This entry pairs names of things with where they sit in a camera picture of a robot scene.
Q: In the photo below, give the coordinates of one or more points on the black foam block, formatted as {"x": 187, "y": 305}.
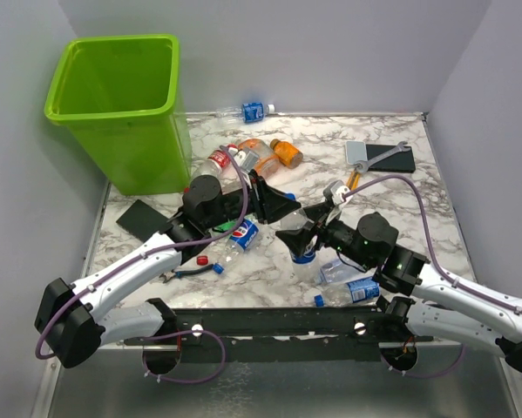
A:
{"x": 141, "y": 220}
{"x": 402, "y": 162}

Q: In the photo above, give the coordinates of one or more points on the clear crushed water bottle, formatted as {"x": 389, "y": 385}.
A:
{"x": 335, "y": 271}

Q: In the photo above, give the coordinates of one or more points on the blue label bottle by wall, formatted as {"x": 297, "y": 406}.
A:
{"x": 246, "y": 114}

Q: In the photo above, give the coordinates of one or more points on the crushed orange label bottle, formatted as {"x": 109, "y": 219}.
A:
{"x": 268, "y": 163}

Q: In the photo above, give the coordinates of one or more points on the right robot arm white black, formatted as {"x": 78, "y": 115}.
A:
{"x": 428, "y": 300}

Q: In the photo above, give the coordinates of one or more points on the red label clear bottle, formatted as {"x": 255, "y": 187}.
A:
{"x": 214, "y": 165}

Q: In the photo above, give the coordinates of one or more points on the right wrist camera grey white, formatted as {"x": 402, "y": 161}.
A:
{"x": 336, "y": 195}

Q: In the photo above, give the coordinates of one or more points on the red bottle cap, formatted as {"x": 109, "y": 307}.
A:
{"x": 202, "y": 260}

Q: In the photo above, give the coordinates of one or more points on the green plastic bin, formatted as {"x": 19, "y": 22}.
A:
{"x": 119, "y": 97}

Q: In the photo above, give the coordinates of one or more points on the blue label water bottle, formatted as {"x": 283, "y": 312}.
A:
{"x": 302, "y": 252}

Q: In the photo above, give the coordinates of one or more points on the black foam block right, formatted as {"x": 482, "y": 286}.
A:
{"x": 402, "y": 162}

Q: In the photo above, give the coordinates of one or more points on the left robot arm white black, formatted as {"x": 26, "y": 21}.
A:
{"x": 75, "y": 319}

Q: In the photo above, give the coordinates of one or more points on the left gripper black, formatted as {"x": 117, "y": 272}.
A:
{"x": 268, "y": 202}

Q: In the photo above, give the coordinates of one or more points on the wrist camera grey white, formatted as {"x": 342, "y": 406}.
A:
{"x": 246, "y": 159}
{"x": 336, "y": 195}

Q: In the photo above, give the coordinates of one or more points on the silver wrench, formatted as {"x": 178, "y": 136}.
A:
{"x": 364, "y": 165}

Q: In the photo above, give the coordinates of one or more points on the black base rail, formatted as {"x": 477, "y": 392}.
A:
{"x": 206, "y": 335}

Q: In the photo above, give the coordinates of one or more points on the orange juice bottle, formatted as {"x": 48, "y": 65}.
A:
{"x": 287, "y": 153}

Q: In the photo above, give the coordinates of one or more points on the blue handled pliers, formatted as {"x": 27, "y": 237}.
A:
{"x": 185, "y": 273}

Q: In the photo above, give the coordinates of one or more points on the yellow black utility knife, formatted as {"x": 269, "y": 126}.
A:
{"x": 353, "y": 180}

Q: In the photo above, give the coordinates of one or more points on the blue bottle cap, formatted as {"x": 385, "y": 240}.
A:
{"x": 219, "y": 269}

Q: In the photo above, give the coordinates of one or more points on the black foam block left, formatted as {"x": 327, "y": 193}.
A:
{"x": 141, "y": 220}

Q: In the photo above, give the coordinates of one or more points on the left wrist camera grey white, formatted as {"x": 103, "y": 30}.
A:
{"x": 246, "y": 159}

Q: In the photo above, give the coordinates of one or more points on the green plastic bottle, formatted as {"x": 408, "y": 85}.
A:
{"x": 224, "y": 227}

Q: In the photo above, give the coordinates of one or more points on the pepsi bottle centre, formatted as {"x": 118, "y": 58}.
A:
{"x": 239, "y": 242}

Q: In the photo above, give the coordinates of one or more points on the grey rectangular plate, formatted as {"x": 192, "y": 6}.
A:
{"x": 355, "y": 151}

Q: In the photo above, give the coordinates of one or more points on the blue label bottle front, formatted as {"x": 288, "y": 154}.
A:
{"x": 348, "y": 293}

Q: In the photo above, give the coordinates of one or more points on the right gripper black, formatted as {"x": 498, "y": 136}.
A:
{"x": 298, "y": 239}

